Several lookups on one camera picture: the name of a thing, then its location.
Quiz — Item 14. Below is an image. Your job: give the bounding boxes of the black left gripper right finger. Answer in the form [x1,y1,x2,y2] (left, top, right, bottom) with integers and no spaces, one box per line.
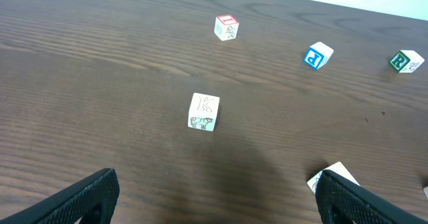
[315,170,427,224]

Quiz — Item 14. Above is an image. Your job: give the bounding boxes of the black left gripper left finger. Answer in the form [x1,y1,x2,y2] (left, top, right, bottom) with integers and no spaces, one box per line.
[1,168,120,224]

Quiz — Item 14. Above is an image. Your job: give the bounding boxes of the red A letter block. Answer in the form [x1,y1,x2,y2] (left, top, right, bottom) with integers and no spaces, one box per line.
[307,162,360,194]

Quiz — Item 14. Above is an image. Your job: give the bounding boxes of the red I letter block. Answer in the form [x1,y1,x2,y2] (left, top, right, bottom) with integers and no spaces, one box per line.
[214,15,239,41]

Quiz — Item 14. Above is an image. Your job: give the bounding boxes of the K letter wooden block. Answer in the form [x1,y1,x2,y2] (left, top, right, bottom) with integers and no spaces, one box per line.
[188,93,220,132]

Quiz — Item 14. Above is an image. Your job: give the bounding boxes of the blue P letter block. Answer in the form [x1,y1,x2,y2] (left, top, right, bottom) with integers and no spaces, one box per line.
[303,41,334,70]

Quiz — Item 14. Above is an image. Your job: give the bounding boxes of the green R letter block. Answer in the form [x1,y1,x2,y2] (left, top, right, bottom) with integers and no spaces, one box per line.
[389,50,425,74]

